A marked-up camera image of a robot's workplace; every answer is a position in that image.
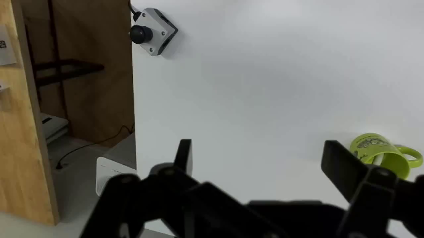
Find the lime green plastic mug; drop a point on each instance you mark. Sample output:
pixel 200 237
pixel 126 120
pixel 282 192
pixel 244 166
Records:
pixel 371 147

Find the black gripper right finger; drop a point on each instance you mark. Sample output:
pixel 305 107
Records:
pixel 375 199

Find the white paper label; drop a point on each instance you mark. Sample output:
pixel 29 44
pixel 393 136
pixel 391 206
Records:
pixel 6 48

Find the black metal shelf bracket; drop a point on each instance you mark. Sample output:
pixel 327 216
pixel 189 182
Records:
pixel 66 68

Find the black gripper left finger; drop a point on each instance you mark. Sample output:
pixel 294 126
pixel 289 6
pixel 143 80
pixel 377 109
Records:
pixel 176 194

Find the white flat device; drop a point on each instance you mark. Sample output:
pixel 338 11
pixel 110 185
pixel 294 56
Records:
pixel 53 126

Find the white rectangular box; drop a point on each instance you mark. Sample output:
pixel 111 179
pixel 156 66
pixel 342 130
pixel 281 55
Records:
pixel 112 170

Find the light wooden panel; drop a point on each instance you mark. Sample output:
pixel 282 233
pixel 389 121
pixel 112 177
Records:
pixel 20 146

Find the silver box camera black lens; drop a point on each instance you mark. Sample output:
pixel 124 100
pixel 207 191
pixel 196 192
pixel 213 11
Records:
pixel 154 31

